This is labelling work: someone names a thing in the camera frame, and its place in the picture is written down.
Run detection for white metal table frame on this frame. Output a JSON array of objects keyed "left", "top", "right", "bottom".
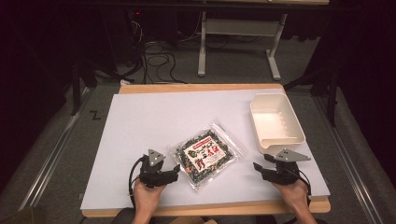
[{"left": 197, "top": 10, "right": 290, "bottom": 81}]

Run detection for white table mat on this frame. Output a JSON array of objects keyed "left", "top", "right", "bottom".
[{"left": 79, "top": 88, "right": 332, "bottom": 211}]

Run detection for clear packet of dark beans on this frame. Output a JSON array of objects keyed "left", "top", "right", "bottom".
[{"left": 169, "top": 122, "right": 246, "bottom": 191}]

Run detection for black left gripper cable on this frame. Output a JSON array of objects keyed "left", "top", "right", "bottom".
[{"left": 127, "top": 156, "right": 147, "bottom": 207}]

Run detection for person's left hand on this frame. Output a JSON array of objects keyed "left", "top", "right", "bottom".
[{"left": 133, "top": 178, "right": 168, "bottom": 218}]

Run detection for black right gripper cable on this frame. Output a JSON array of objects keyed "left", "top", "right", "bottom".
[{"left": 291, "top": 167, "right": 313, "bottom": 200}]

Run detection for person's lap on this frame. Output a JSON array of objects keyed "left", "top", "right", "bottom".
[{"left": 110, "top": 207, "right": 281, "bottom": 224}]

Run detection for black metal stand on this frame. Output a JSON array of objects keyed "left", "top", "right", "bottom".
[
  {"left": 282, "top": 63, "right": 341, "bottom": 128},
  {"left": 68, "top": 57, "right": 98, "bottom": 117}
]

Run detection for black cables on floor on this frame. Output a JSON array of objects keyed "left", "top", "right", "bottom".
[{"left": 128, "top": 18, "right": 189, "bottom": 86}]

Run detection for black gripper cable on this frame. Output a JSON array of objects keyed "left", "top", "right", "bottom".
[
  {"left": 291, "top": 167, "right": 313, "bottom": 200},
  {"left": 127, "top": 156, "right": 147, "bottom": 207}
]

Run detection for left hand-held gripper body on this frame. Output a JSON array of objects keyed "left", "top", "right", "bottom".
[{"left": 138, "top": 148, "right": 176, "bottom": 189}]

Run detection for white plastic bin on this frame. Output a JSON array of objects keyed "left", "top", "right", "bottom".
[{"left": 248, "top": 92, "right": 307, "bottom": 156}]

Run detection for person's right hand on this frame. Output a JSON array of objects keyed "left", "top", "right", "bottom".
[{"left": 271, "top": 178, "right": 311, "bottom": 216}]

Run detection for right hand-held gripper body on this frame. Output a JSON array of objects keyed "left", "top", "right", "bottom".
[{"left": 262, "top": 147, "right": 312, "bottom": 187}]

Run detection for aluminium floor rail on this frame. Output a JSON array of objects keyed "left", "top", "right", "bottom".
[
  {"left": 313, "top": 94, "right": 386, "bottom": 224},
  {"left": 18, "top": 88, "right": 92, "bottom": 213}
]

